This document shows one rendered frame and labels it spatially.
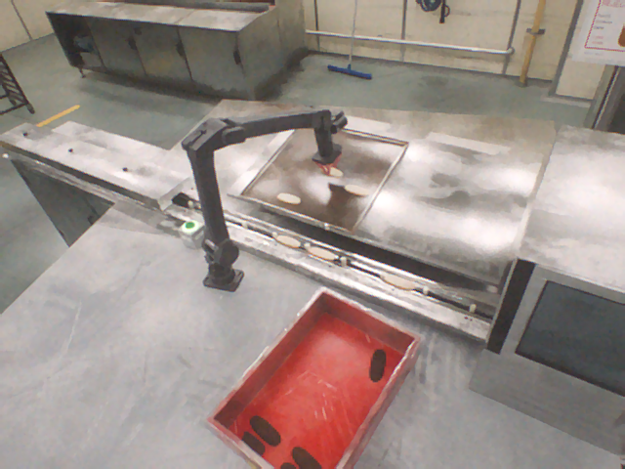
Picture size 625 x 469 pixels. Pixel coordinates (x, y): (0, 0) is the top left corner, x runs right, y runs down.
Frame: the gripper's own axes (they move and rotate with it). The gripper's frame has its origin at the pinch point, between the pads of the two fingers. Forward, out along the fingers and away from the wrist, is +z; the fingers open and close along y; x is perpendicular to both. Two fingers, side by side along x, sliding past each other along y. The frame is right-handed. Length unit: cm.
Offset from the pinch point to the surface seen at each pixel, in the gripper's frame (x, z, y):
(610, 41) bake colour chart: -67, -26, 68
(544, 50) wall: 7, 127, 325
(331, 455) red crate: -57, 0, -77
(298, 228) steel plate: 1.6, 12.0, -21.8
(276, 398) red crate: -37, 1, -75
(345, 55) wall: 219, 154, 291
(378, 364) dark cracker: -53, 4, -52
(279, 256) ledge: -5.8, 4.4, -38.5
